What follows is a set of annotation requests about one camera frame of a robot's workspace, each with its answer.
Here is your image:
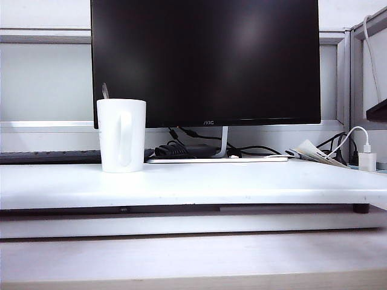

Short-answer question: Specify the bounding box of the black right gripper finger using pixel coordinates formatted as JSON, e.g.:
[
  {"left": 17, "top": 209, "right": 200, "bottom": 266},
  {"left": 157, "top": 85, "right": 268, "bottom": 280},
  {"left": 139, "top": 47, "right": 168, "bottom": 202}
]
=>
[{"left": 366, "top": 101, "right": 387, "bottom": 122}]

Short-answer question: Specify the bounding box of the white USB charger plug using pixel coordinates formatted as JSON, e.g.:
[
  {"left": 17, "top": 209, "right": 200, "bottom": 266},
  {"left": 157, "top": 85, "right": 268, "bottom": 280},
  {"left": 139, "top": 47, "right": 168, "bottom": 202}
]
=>
[{"left": 358, "top": 152, "right": 379, "bottom": 173}]

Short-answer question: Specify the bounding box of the silver monitor stand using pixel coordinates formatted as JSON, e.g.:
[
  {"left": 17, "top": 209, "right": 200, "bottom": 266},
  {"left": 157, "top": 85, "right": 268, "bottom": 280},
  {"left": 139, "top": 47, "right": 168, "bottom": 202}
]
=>
[{"left": 145, "top": 126, "right": 290, "bottom": 164}]

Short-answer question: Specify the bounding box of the black AOC computer monitor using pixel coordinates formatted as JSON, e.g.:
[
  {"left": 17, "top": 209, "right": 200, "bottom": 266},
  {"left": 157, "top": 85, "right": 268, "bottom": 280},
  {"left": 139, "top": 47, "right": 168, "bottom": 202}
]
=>
[{"left": 89, "top": 0, "right": 322, "bottom": 130}]

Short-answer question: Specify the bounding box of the white raised desk board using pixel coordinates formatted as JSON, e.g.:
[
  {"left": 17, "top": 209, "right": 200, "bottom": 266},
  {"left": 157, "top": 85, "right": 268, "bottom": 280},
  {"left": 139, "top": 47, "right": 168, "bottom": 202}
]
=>
[{"left": 0, "top": 159, "right": 387, "bottom": 211}]

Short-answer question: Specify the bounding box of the black power adapter brick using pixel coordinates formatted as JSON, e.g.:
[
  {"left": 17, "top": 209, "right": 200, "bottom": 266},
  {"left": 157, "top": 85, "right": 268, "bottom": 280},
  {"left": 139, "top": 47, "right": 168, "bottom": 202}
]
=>
[{"left": 154, "top": 144, "right": 222, "bottom": 158}]

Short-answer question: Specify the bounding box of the white ceramic mug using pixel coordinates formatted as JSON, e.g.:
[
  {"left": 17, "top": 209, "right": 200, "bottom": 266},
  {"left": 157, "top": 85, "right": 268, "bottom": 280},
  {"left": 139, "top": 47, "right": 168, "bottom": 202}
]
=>
[{"left": 96, "top": 97, "right": 147, "bottom": 174}]

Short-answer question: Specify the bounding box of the black computer keyboard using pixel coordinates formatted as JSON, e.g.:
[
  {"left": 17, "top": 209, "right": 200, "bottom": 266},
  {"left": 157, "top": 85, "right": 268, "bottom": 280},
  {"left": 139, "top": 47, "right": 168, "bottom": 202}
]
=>
[{"left": 0, "top": 148, "right": 155, "bottom": 166}]

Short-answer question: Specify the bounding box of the grey rear partition panel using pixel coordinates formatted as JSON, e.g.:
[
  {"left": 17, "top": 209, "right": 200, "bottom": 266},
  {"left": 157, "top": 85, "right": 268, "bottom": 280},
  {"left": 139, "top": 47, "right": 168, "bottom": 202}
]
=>
[{"left": 0, "top": 27, "right": 347, "bottom": 152}]

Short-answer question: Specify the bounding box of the white USB charger cable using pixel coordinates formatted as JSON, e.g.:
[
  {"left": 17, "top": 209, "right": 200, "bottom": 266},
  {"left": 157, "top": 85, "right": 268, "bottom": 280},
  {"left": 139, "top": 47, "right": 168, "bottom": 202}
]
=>
[{"left": 327, "top": 125, "right": 372, "bottom": 158}]

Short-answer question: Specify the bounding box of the grey side partition frame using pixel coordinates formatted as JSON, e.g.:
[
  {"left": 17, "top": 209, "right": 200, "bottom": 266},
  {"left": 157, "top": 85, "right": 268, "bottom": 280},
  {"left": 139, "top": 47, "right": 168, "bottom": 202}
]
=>
[{"left": 344, "top": 4, "right": 387, "bottom": 166}]

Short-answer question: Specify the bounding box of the black cable bundle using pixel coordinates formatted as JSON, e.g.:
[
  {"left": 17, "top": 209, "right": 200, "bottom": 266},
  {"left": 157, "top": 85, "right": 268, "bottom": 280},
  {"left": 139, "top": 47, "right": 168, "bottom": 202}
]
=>
[{"left": 315, "top": 130, "right": 354, "bottom": 166}]

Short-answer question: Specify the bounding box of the white hanging cable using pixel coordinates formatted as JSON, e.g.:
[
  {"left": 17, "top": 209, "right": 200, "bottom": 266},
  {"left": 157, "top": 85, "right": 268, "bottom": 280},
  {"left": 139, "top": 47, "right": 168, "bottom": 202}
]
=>
[{"left": 362, "top": 13, "right": 385, "bottom": 105}]

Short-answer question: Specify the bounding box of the black monitor cable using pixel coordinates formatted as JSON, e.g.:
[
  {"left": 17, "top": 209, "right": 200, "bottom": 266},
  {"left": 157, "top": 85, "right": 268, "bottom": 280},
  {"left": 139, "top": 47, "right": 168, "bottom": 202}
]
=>
[{"left": 167, "top": 126, "right": 291, "bottom": 158}]

